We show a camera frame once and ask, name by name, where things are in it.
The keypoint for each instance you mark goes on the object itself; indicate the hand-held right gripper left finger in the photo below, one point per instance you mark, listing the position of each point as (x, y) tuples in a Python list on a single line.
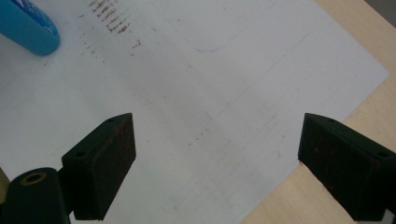
[(99, 168)]

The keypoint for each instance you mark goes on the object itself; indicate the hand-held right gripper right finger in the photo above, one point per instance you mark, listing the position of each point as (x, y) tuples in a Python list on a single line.
[(345, 168)]

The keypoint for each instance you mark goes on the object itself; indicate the blue plastic bottle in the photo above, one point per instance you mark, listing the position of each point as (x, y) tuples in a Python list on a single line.
[(26, 28)]

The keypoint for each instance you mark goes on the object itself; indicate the white table mat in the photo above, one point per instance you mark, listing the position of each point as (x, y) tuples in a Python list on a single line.
[(218, 77)]

